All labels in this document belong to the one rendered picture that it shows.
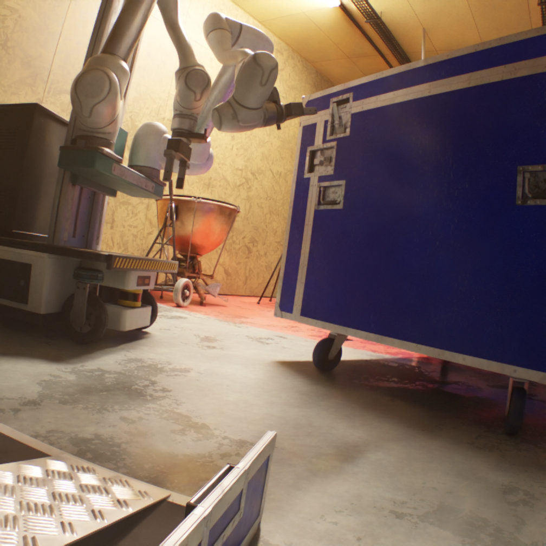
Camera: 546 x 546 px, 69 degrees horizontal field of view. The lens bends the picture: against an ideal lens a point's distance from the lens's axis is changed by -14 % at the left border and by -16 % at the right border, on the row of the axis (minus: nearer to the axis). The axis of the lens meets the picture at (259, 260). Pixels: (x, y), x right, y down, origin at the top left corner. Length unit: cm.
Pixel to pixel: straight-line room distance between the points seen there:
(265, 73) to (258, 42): 61
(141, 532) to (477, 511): 52
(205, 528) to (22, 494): 25
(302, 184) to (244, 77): 62
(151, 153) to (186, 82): 63
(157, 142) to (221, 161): 288
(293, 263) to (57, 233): 90
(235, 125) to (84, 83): 48
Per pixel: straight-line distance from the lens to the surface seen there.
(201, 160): 210
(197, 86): 145
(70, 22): 391
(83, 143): 158
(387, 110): 157
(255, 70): 133
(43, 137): 187
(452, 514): 77
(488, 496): 86
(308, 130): 187
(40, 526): 49
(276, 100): 153
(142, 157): 201
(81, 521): 51
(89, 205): 200
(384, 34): 542
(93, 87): 139
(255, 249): 539
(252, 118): 143
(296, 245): 177
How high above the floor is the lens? 34
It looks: 1 degrees up
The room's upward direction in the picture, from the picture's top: 8 degrees clockwise
